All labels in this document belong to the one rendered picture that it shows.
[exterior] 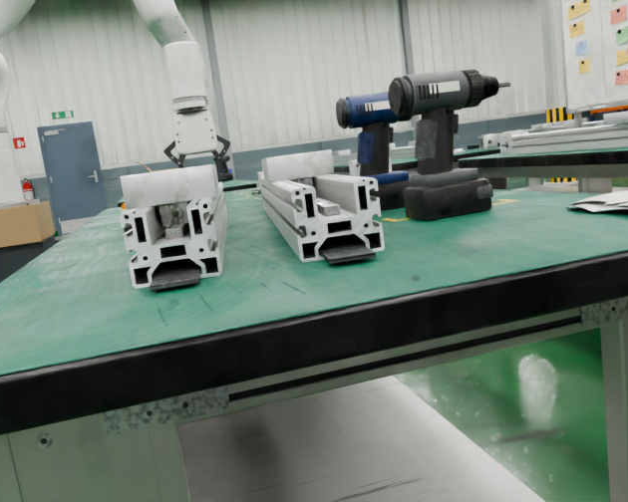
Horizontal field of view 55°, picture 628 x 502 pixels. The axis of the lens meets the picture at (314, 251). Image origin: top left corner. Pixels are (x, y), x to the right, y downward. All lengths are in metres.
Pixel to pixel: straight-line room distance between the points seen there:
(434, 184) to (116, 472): 0.59
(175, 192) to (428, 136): 0.40
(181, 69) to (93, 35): 11.38
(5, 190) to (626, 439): 1.43
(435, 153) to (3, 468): 0.69
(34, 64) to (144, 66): 1.98
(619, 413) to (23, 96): 12.43
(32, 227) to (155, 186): 0.88
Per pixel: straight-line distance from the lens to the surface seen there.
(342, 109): 1.13
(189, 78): 1.51
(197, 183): 0.75
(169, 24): 1.58
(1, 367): 0.49
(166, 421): 0.57
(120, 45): 12.82
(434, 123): 0.94
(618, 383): 0.77
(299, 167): 1.00
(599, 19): 4.49
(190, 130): 1.52
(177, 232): 0.72
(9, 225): 1.62
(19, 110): 12.83
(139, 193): 0.76
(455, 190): 0.93
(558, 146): 2.70
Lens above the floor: 0.90
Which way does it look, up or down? 9 degrees down
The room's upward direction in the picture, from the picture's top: 8 degrees counter-clockwise
